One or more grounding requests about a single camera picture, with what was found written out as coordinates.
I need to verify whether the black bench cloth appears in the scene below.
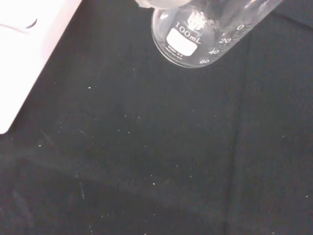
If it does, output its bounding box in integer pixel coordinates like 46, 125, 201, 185
0, 0, 313, 235

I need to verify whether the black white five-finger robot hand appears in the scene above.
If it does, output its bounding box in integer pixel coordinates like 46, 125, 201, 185
135, 0, 192, 11

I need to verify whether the white electronic balance steel pan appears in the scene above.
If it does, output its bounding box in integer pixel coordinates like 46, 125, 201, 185
0, 0, 84, 135

